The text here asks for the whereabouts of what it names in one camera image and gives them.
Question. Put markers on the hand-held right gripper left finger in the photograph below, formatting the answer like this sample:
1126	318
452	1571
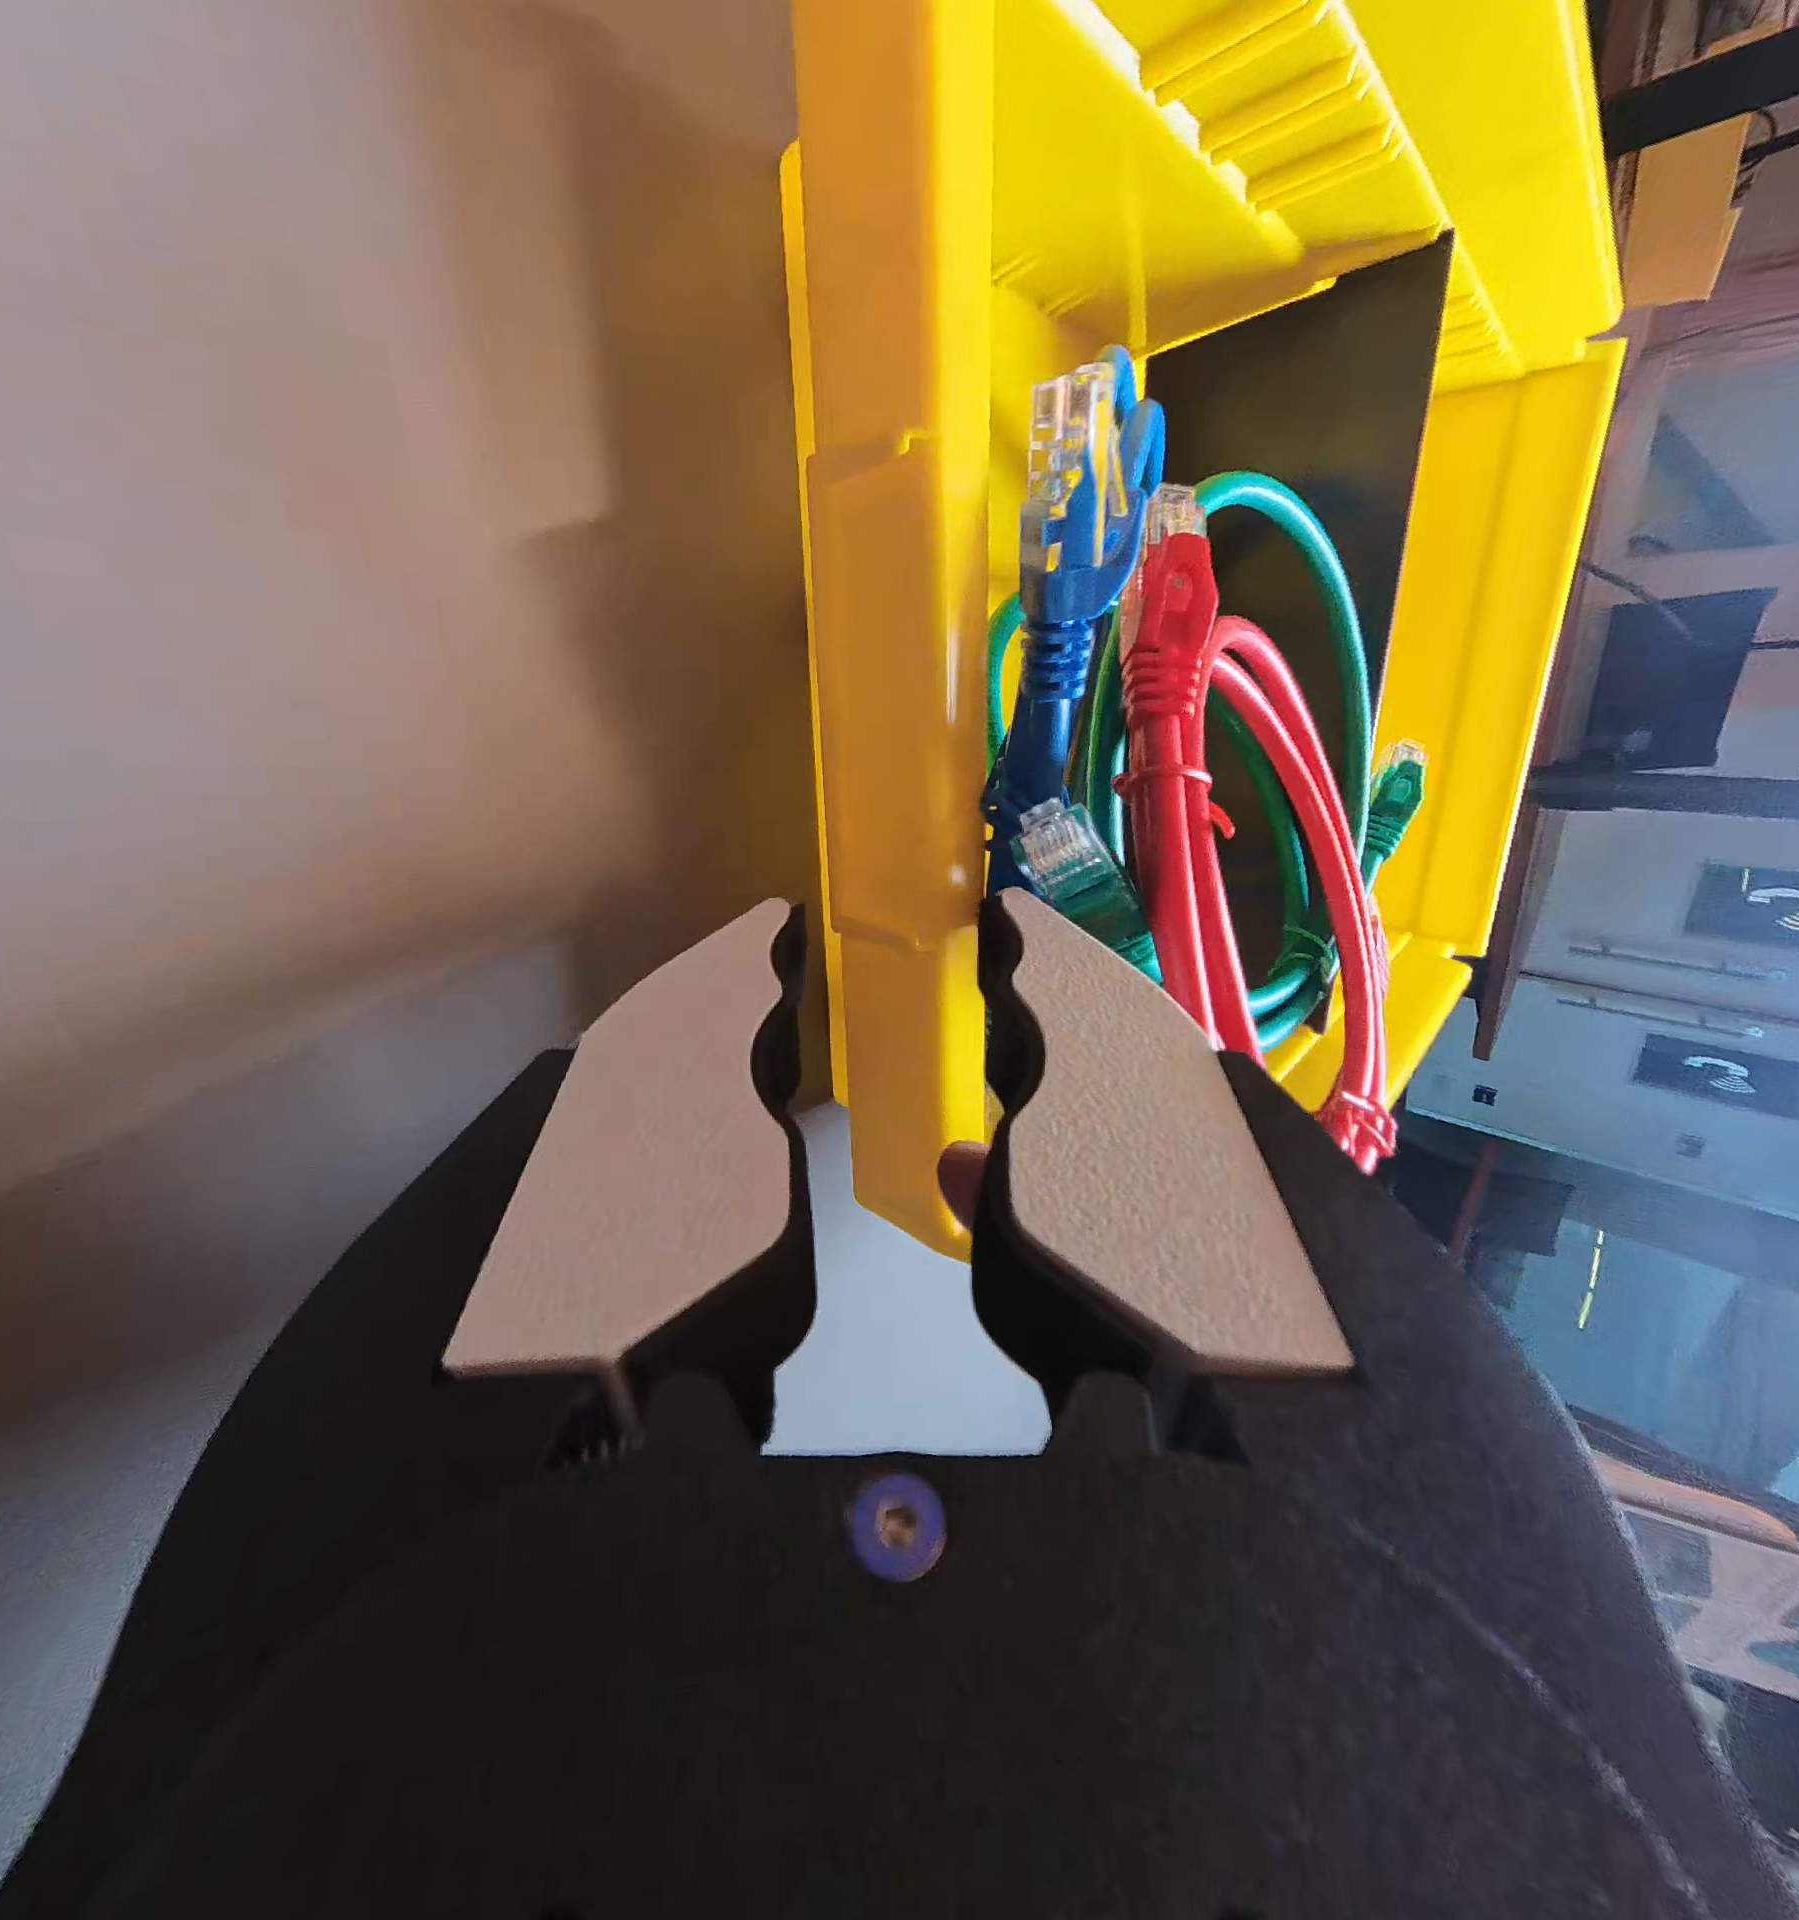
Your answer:
645	1171

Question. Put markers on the yellow plastic bin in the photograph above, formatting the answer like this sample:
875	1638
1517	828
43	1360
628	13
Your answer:
901	601

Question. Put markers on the black square box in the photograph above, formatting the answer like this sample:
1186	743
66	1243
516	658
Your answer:
1679	677

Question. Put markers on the black divider sheet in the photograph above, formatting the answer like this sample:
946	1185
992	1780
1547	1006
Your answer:
1288	407

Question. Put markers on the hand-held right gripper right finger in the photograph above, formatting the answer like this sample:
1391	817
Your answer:
1154	1171

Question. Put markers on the small yellow box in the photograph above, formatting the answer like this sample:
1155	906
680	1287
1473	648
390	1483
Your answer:
1679	211

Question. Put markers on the black phone icon sign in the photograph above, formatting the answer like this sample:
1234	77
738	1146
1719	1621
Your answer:
1726	1077
1792	908

